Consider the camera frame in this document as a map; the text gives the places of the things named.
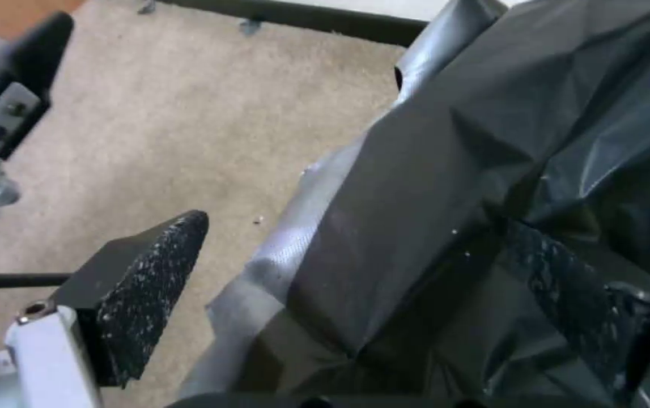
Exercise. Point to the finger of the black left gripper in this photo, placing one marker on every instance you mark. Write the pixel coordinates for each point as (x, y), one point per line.
(30, 72)

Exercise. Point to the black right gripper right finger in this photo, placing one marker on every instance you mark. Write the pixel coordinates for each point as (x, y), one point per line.
(574, 297)

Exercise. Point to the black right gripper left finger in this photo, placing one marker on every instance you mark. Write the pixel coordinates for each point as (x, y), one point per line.
(143, 289)

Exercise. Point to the black plastic trash bag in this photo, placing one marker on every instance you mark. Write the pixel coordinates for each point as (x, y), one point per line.
(585, 93)

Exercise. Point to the orange wooden panel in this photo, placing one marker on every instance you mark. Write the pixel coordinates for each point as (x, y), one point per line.
(36, 10)

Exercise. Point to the black metal frame bar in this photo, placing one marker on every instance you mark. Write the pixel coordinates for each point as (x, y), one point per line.
(330, 19)

